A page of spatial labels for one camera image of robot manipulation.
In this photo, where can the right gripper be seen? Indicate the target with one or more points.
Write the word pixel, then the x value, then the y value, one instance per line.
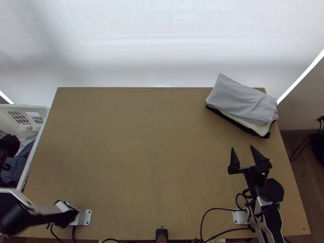
pixel 251 177

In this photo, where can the pile of folded clothes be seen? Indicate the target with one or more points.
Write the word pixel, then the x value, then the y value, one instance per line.
pixel 243 105

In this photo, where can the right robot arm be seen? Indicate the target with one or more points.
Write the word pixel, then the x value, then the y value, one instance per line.
pixel 272 192

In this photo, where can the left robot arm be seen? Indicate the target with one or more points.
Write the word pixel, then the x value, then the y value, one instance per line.
pixel 15 215

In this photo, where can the heap of clothes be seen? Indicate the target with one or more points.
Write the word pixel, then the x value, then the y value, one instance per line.
pixel 24 153

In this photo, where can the white laundry basket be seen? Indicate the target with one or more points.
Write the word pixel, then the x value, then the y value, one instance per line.
pixel 38 111

